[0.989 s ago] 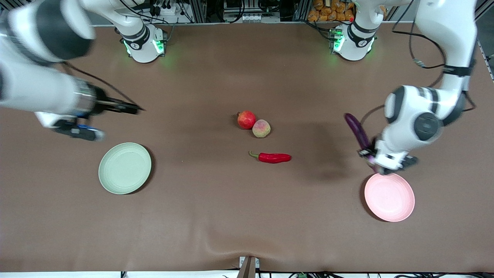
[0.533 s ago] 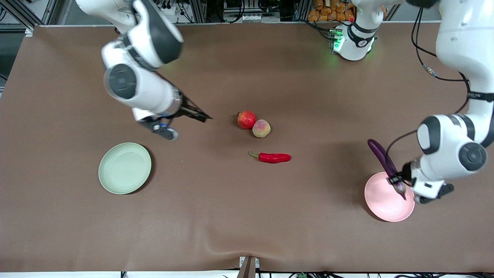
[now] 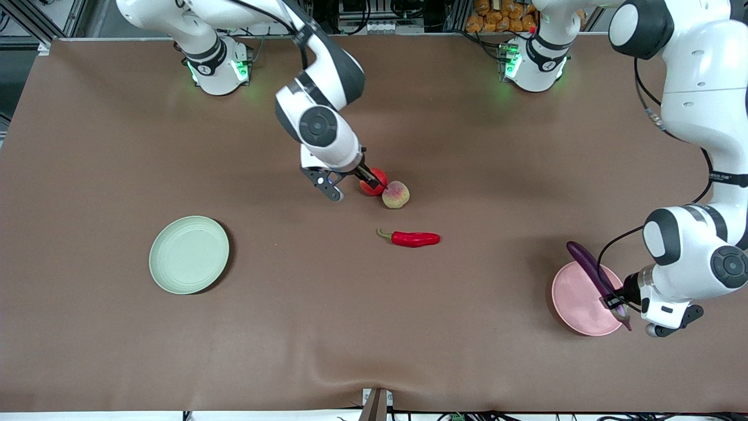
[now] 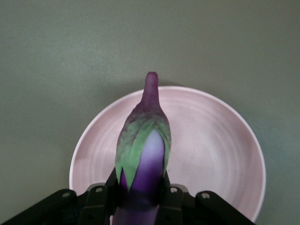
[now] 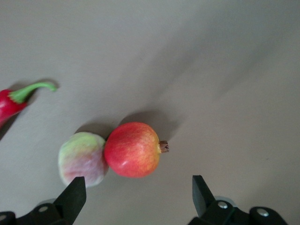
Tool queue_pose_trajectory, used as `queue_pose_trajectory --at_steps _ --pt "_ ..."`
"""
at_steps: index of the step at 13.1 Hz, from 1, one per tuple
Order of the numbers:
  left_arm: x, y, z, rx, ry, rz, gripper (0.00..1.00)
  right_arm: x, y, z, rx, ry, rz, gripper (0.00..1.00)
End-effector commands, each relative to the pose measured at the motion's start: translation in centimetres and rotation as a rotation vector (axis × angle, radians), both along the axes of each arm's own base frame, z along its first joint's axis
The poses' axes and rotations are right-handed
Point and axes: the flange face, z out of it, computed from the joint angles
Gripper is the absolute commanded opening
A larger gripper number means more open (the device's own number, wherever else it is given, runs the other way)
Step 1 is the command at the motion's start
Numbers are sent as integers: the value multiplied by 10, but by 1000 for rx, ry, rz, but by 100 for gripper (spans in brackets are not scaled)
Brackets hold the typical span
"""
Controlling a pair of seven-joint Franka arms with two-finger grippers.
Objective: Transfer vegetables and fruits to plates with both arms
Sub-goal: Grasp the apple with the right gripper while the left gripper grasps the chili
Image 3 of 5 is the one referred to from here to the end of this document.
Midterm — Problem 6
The red pomegranate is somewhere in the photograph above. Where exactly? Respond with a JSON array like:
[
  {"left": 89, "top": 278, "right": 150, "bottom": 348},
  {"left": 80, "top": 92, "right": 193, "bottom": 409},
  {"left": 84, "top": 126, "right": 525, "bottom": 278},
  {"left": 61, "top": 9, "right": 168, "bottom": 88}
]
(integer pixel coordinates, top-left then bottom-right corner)
[{"left": 359, "top": 168, "right": 389, "bottom": 196}]

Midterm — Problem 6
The pink yellow peach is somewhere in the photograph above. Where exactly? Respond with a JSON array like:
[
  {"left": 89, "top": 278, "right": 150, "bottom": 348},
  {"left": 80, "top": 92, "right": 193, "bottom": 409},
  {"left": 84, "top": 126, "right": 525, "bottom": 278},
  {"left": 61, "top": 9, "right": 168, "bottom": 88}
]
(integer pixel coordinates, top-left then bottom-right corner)
[{"left": 382, "top": 181, "right": 410, "bottom": 209}]

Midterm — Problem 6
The purple eggplant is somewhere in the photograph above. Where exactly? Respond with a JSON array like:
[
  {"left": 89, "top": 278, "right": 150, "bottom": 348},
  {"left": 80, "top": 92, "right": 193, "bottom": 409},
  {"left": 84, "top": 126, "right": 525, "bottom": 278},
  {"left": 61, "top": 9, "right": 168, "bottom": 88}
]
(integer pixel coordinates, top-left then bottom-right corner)
[{"left": 566, "top": 241, "right": 633, "bottom": 332}]

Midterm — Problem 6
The red chili pepper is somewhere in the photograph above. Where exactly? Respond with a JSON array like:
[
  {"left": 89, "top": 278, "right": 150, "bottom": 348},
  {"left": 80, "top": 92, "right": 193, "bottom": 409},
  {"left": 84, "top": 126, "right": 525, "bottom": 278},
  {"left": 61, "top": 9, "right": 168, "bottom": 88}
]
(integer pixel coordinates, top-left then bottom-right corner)
[{"left": 376, "top": 229, "right": 441, "bottom": 247}]

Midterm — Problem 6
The pink plate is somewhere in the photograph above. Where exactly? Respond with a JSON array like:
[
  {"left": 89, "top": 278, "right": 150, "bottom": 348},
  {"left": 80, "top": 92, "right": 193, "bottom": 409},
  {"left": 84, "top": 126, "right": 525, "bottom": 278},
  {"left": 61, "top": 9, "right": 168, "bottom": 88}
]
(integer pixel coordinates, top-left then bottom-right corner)
[{"left": 551, "top": 261, "right": 626, "bottom": 337}]

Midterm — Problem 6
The white power strip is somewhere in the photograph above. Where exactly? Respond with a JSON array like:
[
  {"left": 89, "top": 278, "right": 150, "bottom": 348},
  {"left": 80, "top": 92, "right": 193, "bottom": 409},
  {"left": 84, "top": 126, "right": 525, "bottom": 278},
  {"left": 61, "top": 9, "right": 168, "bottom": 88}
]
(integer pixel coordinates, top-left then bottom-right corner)
[{"left": 365, "top": 20, "right": 419, "bottom": 35}]

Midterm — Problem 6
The brown table cloth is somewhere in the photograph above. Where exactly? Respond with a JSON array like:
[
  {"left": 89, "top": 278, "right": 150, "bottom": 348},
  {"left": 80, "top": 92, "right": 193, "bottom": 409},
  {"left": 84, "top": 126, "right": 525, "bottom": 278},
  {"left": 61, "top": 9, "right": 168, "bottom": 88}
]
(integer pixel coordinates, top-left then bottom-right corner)
[{"left": 0, "top": 34, "right": 748, "bottom": 413}]

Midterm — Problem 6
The green plate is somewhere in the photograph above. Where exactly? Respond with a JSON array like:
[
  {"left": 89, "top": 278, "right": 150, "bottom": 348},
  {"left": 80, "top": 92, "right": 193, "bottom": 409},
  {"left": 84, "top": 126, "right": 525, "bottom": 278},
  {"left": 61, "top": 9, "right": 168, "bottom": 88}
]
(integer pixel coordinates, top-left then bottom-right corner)
[{"left": 148, "top": 216, "right": 230, "bottom": 295}]

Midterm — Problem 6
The orange fruit pile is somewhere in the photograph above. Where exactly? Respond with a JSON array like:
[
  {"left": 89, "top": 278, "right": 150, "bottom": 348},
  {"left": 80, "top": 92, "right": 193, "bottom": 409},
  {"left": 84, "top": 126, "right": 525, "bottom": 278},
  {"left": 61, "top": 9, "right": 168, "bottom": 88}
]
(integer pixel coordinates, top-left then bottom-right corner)
[{"left": 466, "top": 0, "right": 541, "bottom": 33}]

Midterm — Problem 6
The metal table clamp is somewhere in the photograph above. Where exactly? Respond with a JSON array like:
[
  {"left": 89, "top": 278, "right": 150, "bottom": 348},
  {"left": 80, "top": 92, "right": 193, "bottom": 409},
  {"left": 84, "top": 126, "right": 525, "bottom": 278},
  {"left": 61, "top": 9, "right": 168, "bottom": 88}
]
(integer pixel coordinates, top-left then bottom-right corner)
[{"left": 359, "top": 388, "right": 393, "bottom": 421}]

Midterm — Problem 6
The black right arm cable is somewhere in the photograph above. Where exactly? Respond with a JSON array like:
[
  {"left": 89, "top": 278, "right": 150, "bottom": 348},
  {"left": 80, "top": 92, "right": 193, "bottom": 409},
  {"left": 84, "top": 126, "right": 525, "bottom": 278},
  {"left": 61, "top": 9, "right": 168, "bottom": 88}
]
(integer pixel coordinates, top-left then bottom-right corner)
[{"left": 231, "top": 0, "right": 311, "bottom": 70}]

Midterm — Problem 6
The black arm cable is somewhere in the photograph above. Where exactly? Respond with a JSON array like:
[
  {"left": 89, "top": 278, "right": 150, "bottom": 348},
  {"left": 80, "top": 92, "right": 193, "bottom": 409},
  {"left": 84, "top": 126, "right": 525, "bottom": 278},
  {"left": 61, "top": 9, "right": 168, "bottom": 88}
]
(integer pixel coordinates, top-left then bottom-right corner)
[
  {"left": 231, "top": 0, "right": 311, "bottom": 70},
  {"left": 634, "top": 56, "right": 715, "bottom": 205}
]

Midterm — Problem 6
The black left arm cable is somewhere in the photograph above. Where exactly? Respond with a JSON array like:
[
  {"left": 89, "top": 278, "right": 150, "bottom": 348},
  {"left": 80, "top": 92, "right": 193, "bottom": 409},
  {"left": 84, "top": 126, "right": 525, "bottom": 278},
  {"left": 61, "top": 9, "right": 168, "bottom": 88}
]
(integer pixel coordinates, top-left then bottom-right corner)
[{"left": 634, "top": 56, "right": 715, "bottom": 205}]

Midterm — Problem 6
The aluminium frame profile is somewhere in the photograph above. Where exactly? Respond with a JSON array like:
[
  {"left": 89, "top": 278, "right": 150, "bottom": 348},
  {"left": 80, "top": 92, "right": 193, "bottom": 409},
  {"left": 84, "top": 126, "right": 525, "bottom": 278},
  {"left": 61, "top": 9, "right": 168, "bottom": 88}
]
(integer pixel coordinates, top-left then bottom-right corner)
[
  {"left": 447, "top": 0, "right": 472, "bottom": 33},
  {"left": 0, "top": 0, "right": 54, "bottom": 54}
]

